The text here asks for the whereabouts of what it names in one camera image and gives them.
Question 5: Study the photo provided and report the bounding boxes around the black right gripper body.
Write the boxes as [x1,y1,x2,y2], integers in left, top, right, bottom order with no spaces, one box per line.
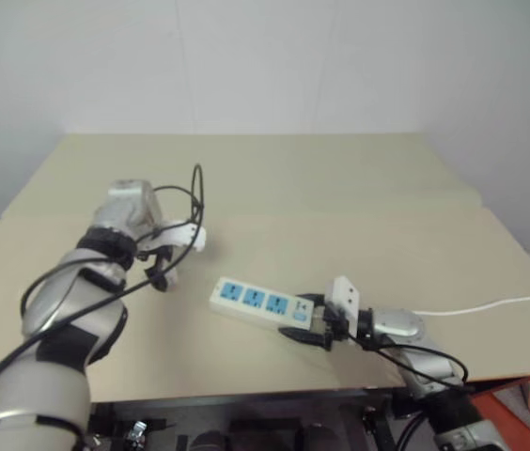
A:
[308,303,354,352]

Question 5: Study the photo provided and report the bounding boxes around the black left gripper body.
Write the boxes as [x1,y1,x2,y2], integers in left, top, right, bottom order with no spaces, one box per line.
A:
[135,244,175,267]

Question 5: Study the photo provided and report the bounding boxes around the white charger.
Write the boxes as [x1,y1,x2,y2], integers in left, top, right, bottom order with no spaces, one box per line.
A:
[163,263,181,292]

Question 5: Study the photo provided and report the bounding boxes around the white power strip blue sockets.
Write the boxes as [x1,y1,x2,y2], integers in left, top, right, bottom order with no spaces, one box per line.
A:
[209,276,317,332]

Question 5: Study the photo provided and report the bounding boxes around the dark rounded shape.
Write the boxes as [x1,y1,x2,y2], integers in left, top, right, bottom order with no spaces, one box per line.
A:
[188,429,228,451]

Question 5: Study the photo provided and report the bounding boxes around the silver metal clamp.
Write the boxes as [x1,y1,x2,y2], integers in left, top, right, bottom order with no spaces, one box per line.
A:
[126,419,149,445]

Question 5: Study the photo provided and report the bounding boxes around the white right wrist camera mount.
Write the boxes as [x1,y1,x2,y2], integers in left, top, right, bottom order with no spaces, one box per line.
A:
[323,275,362,326]

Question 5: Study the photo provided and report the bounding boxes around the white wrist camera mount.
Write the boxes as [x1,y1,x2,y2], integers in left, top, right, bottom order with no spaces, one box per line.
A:
[138,219,209,260]
[323,275,362,326]

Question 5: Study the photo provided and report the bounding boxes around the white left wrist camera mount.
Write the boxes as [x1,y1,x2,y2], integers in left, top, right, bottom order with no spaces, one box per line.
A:
[138,219,209,260]

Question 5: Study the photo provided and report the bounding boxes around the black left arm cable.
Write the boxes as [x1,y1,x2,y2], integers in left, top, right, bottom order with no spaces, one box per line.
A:
[0,163,208,414]

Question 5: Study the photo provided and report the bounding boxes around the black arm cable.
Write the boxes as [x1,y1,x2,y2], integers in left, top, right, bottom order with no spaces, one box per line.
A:
[0,163,208,414]
[339,323,476,451]

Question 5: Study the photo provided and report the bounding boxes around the dark metal table frame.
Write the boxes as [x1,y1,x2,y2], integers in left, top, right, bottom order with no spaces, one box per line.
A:
[89,384,405,451]

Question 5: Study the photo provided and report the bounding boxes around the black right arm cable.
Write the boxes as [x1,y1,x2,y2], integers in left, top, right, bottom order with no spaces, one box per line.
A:
[339,323,476,451]

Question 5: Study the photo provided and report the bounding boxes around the white power strip cable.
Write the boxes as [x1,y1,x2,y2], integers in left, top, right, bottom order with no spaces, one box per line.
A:
[410,293,530,318]

